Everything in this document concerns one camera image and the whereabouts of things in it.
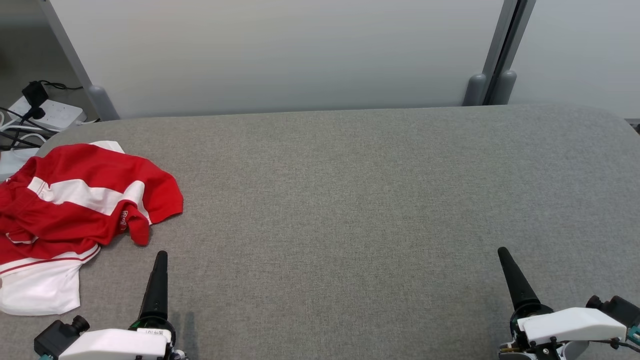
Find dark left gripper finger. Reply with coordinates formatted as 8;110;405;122
139;251;169;321

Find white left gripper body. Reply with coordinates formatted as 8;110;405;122
59;317;188;360

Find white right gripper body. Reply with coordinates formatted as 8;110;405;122
499;302;628;360

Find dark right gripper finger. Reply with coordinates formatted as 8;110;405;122
497;246;542;312

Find red and white jersey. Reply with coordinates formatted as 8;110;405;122
0;140;126;317

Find red shorts white side stripes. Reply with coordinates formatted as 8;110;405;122
0;143;184;266

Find white power box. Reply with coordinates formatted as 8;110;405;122
0;147;42;182

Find white power strip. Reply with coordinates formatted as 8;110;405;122
7;96;87;132

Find black plug adapter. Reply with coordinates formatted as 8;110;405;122
21;80;84;120

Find white partition panel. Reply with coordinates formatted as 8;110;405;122
510;0;640;119
50;0;506;120

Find grey partition post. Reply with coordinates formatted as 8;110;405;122
37;0;121;122
492;0;537;106
462;0;521;107

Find white power cable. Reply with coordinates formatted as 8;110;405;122
0;112;51;146

